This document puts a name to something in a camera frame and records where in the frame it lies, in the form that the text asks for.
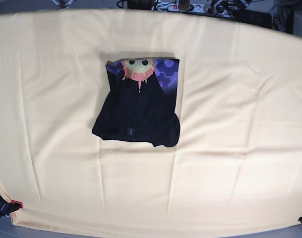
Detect black T-shirt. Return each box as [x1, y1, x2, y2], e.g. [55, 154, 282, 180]
[92, 58, 181, 147]

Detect yellow table cloth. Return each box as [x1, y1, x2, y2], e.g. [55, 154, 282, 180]
[0, 9, 302, 238]

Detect white power strip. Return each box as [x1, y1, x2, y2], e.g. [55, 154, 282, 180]
[152, 0, 206, 14]

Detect black orange spring clamp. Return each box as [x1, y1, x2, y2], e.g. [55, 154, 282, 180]
[0, 196, 23, 216]

